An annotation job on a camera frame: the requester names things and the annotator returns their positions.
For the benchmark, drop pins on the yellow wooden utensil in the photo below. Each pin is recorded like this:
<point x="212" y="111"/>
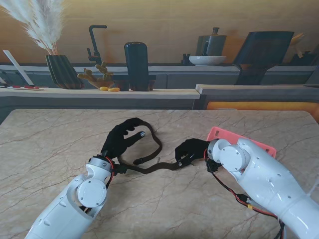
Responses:
<point x="296" y="39"/>

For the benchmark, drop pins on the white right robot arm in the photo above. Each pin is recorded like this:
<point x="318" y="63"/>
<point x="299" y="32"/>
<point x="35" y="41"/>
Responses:
<point x="264" y="179"/>

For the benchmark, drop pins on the plate with red chillies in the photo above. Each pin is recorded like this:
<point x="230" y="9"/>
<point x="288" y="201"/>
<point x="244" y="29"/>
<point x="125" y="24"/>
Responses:
<point x="30" y="87"/>

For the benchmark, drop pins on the black kitchen faucet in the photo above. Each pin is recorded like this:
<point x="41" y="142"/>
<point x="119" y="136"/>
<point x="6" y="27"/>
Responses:
<point x="95" y="47"/>

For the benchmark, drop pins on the small black ornament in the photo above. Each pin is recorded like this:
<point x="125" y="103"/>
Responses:
<point x="185" y="61"/>

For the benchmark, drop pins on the tall black appliance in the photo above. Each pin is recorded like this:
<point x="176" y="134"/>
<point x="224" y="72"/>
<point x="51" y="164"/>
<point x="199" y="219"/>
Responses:
<point x="136" y="62"/>

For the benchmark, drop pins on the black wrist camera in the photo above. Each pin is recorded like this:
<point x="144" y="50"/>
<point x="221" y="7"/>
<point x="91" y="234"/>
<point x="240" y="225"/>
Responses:
<point x="213" y="165"/>
<point x="120" y="169"/>

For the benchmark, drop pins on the dark ribbed vase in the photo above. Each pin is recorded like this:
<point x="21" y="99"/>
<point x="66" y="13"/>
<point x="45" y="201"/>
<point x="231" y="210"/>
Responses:
<point x="62" y="72"/>

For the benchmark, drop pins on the yellow lemon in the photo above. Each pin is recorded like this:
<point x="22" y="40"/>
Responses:
<point x="113" y="89"/>
<point x="103" y="88"/>

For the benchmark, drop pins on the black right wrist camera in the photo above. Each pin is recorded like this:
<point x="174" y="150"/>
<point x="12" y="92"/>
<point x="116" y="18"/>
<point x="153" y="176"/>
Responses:
<point x="213" y="165"/>

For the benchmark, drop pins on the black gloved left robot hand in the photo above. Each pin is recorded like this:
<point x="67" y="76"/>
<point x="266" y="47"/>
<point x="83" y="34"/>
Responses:
<point x="117" y="144"/>

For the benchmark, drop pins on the white speckled bowl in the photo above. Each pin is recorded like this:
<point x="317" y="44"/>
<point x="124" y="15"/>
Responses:
<point x="207" y="60"/>

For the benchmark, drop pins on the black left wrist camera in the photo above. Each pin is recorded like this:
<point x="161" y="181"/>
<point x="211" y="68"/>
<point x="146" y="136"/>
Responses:
<point x="120" y="169"/>

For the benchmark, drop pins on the pink plastic storage basket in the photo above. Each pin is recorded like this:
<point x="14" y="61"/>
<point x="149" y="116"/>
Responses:
<point x="224" y="135"/>

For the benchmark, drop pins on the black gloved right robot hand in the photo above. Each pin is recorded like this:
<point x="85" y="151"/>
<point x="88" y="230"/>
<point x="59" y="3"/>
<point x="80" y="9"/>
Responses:
<point x="192" y="149"/>

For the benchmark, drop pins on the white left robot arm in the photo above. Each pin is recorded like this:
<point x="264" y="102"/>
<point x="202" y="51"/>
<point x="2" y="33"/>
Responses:
<point x="67" y="206"/>

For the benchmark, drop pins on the white slanted board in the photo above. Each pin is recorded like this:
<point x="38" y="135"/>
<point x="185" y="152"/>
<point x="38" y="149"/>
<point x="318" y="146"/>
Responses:
<point x="17" y="66"/>

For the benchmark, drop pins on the dark utensil holder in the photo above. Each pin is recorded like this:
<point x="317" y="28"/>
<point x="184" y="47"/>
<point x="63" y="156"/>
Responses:
<point x="306" y="59"/>

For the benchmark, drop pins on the white pampas grass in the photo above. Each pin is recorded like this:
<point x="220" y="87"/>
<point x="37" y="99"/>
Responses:
<point x="47" y="27"/>

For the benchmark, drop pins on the dark woven belt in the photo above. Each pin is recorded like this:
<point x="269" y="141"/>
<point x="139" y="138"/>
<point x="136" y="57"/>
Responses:
<point x="155" y="143"/>

